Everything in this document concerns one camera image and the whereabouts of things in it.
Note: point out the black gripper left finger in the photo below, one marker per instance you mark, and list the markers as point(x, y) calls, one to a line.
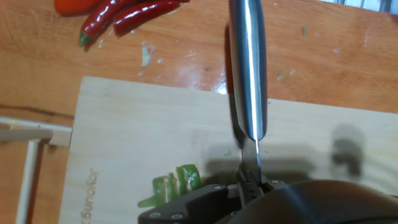
point(199, 205)

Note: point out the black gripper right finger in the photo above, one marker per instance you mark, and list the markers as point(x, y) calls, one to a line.
point(274, 184)

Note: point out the steel cleaver knife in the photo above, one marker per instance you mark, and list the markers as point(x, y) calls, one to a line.
point(248, 62)

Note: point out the dark red chili pepper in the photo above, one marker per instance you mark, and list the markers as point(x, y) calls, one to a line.
point(143, 15)
point(102, 18)

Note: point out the orange red chili pepper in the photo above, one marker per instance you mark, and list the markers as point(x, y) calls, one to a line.
point(74, 5)

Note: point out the light wooden cutting board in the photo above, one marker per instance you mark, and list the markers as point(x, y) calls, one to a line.
point(140, 118)

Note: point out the pale vegetable scrap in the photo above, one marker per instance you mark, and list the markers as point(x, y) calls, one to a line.
point(146, 57)

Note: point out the large glossy wooden board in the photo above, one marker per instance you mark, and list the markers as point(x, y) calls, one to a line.
point(186, 46)

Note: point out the wooden peg dish rack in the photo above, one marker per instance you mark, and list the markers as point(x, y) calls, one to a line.
point(28, 134)

